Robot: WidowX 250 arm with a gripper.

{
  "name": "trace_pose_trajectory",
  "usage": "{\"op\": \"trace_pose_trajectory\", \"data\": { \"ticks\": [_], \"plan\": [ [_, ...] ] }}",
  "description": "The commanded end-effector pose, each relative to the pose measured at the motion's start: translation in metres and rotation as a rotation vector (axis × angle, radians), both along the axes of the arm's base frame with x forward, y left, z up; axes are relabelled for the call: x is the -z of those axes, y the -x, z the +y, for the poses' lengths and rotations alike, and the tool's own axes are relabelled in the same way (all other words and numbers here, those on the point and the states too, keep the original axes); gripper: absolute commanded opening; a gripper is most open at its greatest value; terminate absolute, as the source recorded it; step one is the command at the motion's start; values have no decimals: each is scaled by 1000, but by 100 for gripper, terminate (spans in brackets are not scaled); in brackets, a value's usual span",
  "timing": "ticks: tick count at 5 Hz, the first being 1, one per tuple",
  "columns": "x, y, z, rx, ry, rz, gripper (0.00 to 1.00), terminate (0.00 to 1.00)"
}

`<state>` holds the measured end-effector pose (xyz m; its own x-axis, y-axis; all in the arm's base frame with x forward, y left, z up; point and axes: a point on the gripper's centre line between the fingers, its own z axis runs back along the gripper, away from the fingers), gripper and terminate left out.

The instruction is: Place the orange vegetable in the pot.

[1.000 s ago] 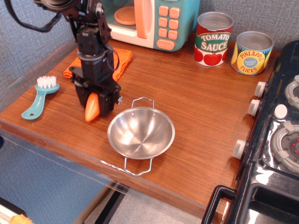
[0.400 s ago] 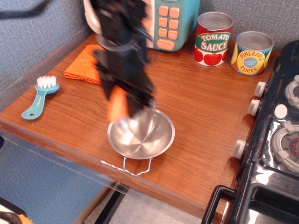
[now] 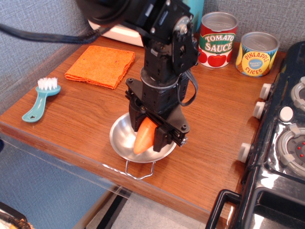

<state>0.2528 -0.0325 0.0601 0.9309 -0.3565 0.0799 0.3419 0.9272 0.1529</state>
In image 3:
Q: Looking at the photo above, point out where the orange toy carrot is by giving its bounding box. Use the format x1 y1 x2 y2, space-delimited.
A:
133 117 157 155

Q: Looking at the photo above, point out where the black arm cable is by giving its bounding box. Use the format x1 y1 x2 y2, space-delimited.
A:
0 22 112 45

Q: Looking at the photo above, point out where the silver metal bowl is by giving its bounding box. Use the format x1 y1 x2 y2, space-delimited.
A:
109 112 178 181

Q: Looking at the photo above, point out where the orange folded cloth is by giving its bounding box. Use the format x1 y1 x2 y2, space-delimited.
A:
64 45 135 89

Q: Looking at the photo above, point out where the pineapple slices can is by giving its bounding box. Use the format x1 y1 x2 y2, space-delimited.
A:
235 31 280 77

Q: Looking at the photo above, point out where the teal dish brush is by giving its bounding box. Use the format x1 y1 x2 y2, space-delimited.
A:
22 77 61 123

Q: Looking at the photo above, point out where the black toy stove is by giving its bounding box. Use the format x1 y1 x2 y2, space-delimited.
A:
206 42 305 229

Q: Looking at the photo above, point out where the teal toy microwave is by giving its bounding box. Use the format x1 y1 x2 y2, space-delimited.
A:
77 0 204 46

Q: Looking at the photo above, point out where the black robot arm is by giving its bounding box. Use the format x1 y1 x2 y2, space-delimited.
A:
77 0 199 152

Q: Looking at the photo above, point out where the tomato sauce can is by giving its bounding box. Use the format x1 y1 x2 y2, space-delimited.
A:
198 11 239 68

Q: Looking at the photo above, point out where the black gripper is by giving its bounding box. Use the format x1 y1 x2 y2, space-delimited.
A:
126 71 190 152

